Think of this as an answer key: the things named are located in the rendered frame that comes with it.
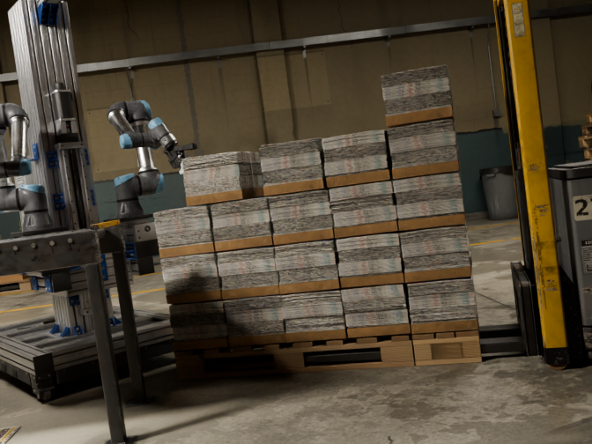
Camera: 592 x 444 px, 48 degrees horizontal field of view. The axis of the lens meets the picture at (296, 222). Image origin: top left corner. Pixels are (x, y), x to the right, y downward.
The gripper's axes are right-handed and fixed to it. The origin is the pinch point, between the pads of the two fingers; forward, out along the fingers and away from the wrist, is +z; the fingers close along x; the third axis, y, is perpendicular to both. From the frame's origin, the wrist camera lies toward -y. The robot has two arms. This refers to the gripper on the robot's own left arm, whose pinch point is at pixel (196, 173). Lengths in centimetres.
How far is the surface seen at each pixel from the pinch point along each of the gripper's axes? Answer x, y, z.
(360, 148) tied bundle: 18, -75, 43
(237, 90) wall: -617, 90, -210
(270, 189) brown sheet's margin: 18.5, -30.6, 32.5
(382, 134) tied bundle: 18, -87, 44
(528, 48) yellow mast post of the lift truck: 37, -152, 55
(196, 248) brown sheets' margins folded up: 18.7, 15.8, 32.6
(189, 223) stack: 18.9, 10.9, 20.9
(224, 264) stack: 19, 9, 47
